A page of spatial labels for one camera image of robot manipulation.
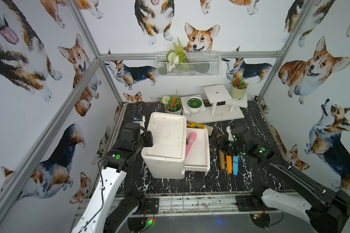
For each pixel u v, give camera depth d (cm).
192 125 104
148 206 74
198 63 92
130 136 48
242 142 57
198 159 82
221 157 88
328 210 38
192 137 87
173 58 83
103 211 39
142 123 63
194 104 89
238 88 96
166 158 64
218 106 107
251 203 68
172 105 99
